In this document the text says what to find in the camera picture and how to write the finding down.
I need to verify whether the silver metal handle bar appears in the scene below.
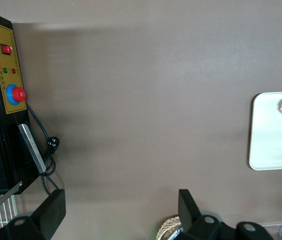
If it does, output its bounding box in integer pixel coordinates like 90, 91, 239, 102
17, 123, 48, 174

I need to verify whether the woven wicker basket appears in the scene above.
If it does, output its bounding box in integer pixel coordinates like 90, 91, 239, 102
158, 215, 183, 240

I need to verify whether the red emergency stop button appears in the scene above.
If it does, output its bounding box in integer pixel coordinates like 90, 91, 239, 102
5, 83, 27, 106

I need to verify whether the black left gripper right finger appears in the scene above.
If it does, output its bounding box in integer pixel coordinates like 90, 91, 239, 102
178, 189, 234, 240

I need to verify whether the black power cable with plug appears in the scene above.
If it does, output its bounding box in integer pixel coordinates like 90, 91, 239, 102
25, 103, 60, 196

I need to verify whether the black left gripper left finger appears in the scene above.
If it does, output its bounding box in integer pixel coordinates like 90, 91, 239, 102
4, 189, 67, 240

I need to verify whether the white rectangular tray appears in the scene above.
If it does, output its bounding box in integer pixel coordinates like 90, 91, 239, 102
248, 91, 282, 172

